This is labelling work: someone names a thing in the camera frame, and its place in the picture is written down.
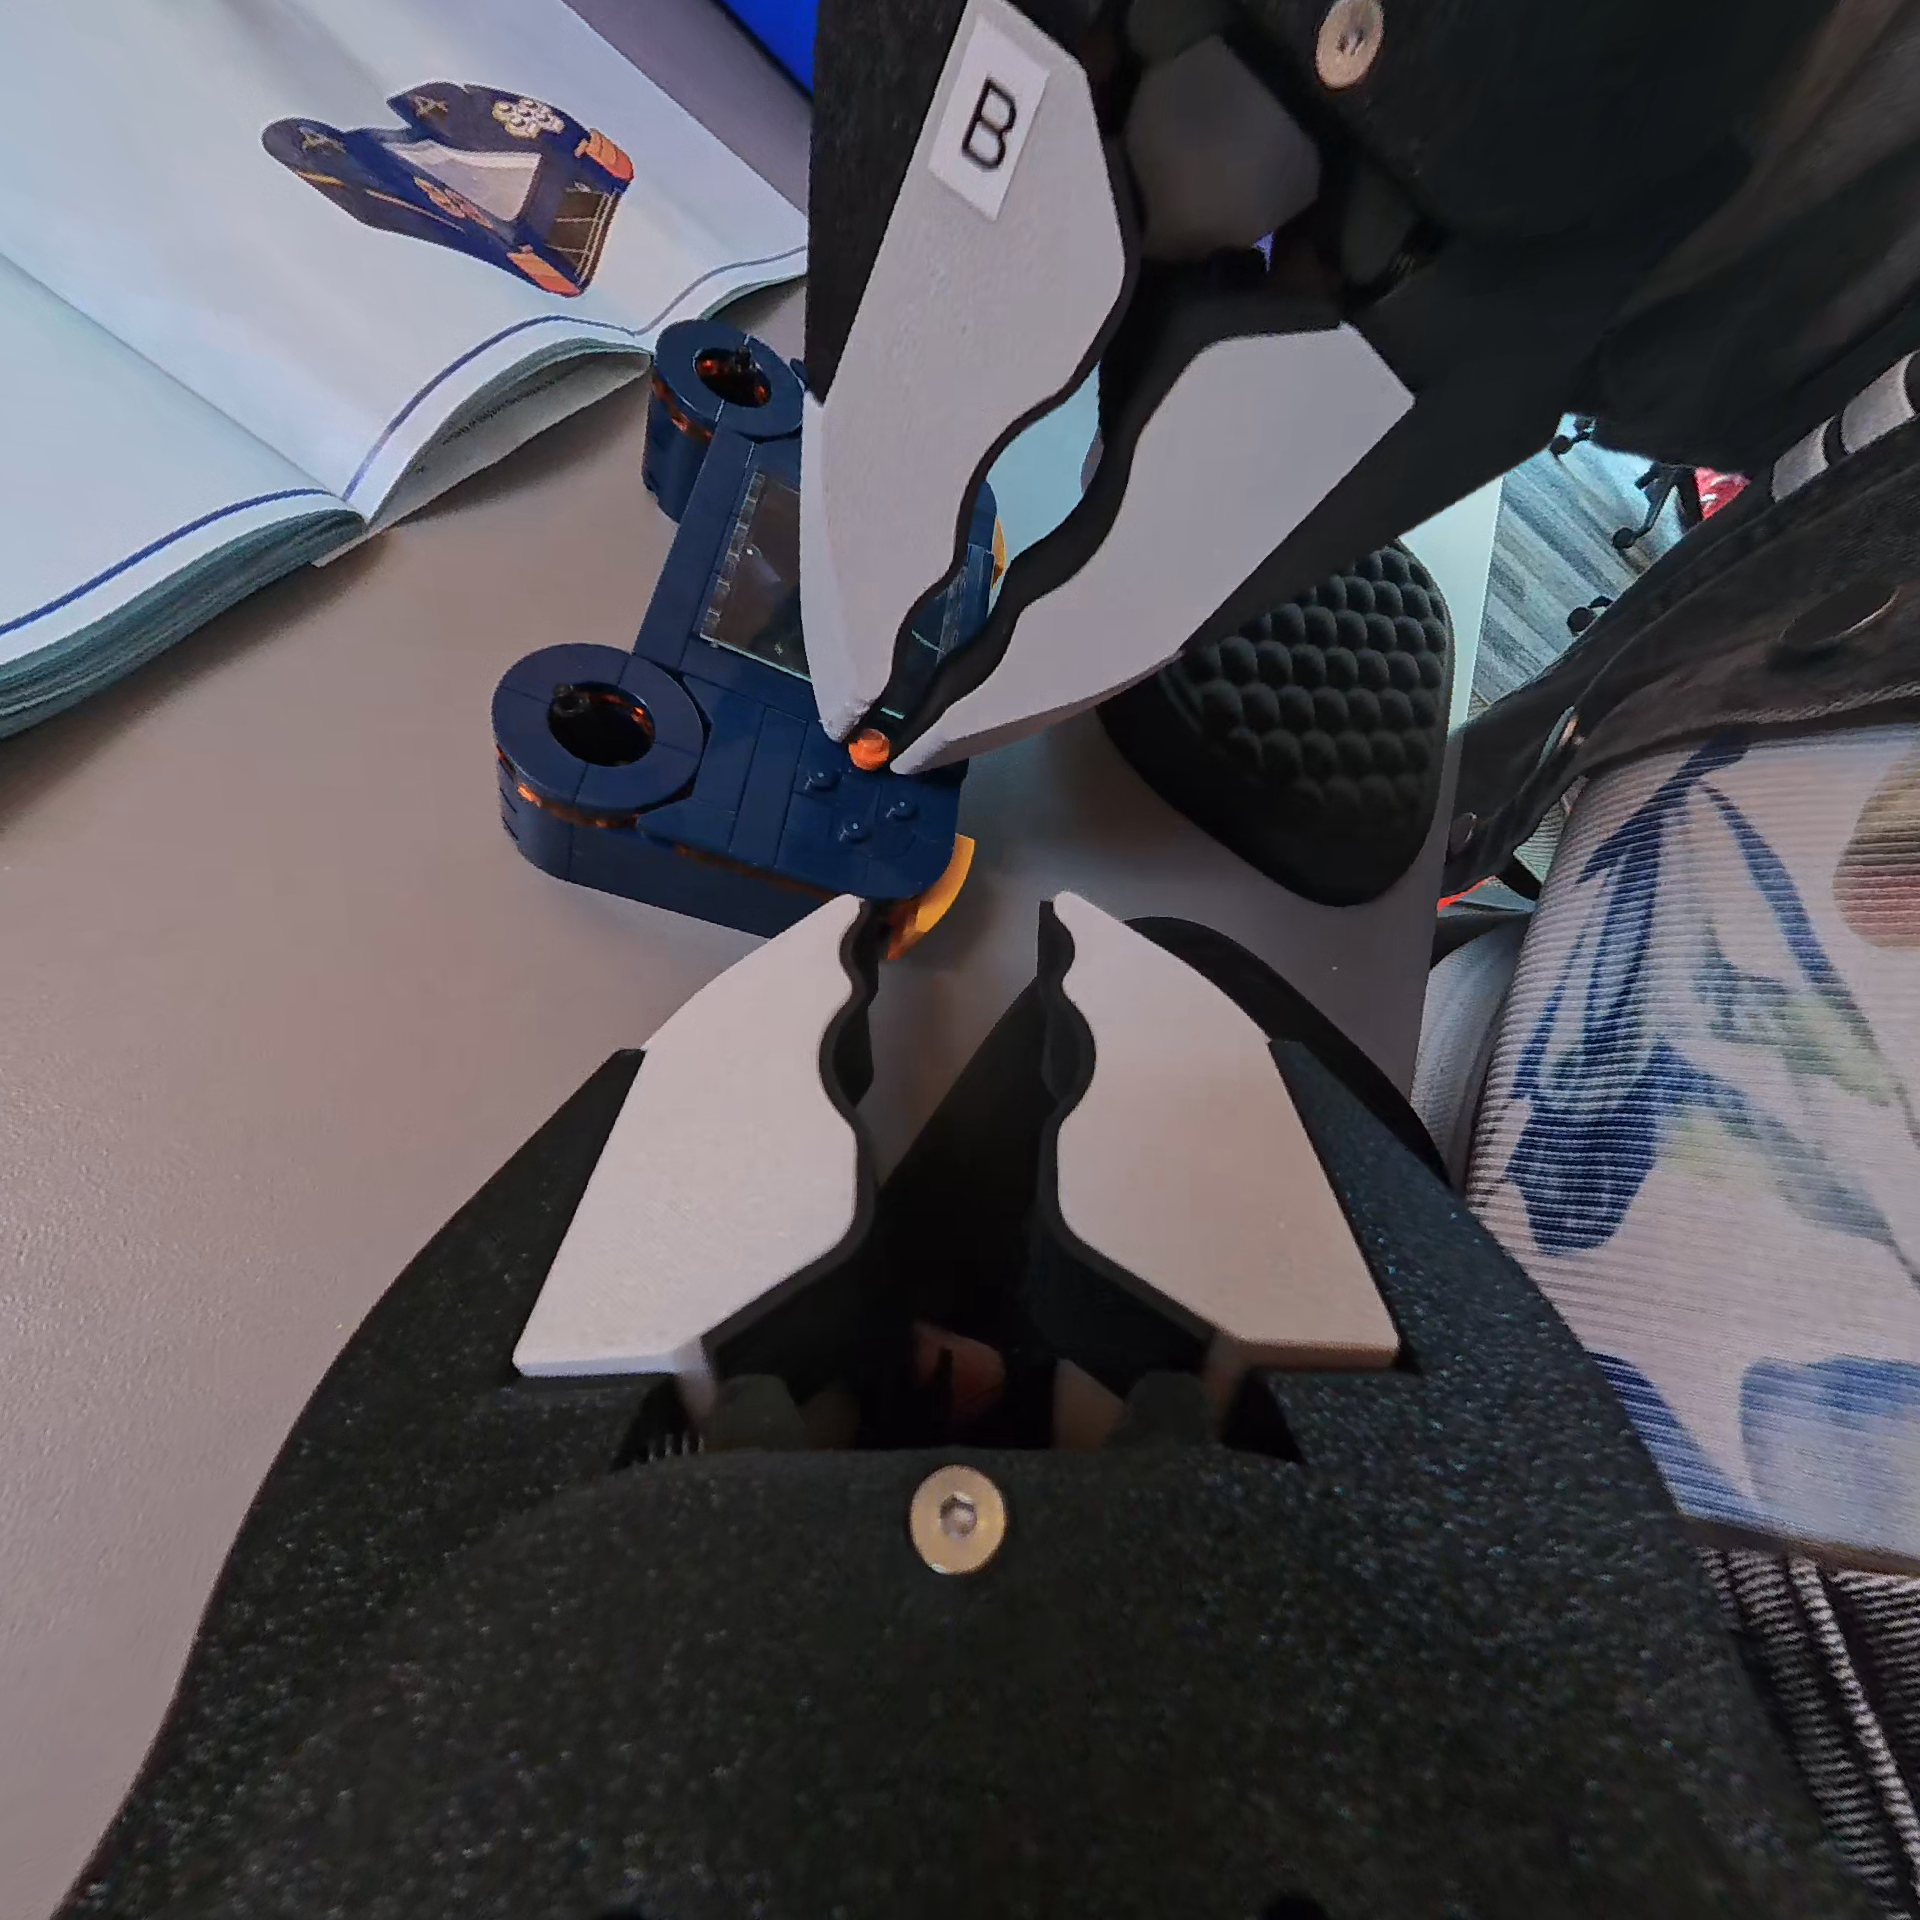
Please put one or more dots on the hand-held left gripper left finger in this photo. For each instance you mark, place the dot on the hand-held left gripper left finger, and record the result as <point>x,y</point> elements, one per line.
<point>704,1186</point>

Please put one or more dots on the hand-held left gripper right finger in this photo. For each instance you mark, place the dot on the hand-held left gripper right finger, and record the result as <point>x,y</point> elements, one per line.
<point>1198,1186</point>

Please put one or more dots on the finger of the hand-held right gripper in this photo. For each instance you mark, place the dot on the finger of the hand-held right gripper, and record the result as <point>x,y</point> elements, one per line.
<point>1198,495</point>
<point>960,303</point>

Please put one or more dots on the black honeycomb wrist rest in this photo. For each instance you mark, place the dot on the black honeycomb wrist rest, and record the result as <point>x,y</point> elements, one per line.
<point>1319,751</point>

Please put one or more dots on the small orange round stud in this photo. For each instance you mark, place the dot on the small orange round stud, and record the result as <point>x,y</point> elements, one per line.
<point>870,746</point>

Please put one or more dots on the office chair base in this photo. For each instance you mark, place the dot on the office chair base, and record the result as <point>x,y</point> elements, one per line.
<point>1628,517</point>

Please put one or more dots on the dark blue brick game console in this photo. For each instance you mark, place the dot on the dark blue brick game console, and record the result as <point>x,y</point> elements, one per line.
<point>720,767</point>

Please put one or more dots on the white blue printed shirt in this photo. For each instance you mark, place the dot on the white blue printed shirt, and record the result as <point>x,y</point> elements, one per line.
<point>1725,1051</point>

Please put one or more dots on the dark striped cloth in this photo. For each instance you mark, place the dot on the dark striped cloth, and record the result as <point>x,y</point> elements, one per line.
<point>1832,1725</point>

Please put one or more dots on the open thick instruction booklet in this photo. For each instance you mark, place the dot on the open thick instruction booklet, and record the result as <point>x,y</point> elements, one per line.
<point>226,376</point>

